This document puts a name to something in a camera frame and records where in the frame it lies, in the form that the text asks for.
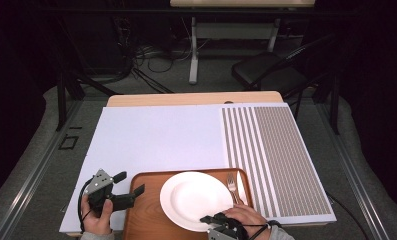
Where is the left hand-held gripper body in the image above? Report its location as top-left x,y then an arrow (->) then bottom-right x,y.
83,168 -> 136,215

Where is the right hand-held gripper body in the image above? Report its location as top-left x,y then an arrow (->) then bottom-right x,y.
207,217 -> 251,240

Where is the brown wooden tray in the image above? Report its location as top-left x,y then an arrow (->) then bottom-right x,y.
122,168 -> 256,240

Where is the white plate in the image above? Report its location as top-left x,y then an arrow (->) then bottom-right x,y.
159,171 -> 234,233

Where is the steel fork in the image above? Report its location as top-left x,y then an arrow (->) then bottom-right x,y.
226,172 -> 244,206

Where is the person's right hand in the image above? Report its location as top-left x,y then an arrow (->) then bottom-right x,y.
223,203 -> 271,235

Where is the person's left hand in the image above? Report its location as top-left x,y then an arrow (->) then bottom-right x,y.
79,194 -> 115,236

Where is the white board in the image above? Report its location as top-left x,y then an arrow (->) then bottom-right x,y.
59,102 -> 338,236

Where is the black metal stand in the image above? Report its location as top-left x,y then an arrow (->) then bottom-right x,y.
55,71 -> 120,132

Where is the grey striped placemat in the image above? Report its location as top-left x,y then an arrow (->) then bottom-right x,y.
221,105 -> 334,220

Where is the black folding chair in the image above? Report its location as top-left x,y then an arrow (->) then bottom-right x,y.
231,33 -> 340,101

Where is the right hand-held gripper cable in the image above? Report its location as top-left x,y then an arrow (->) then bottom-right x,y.
243,193 -> 364,240

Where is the hand-held gripper cable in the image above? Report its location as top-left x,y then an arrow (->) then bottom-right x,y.
77,178 -> 94,234
243,193 -> 364,240

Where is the left hand-held gripper cable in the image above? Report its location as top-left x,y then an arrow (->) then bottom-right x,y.
77,178 -> 94,234

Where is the metal floor rail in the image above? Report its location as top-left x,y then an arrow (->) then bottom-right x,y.
318,99 -> 391,240
0,99 -> 84,240

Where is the bundle of black floor cables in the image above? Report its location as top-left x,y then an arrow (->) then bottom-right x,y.
110,16 -> 207,95

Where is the desk with white frame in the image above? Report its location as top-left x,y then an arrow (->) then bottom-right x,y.
169,0 -> 316,85

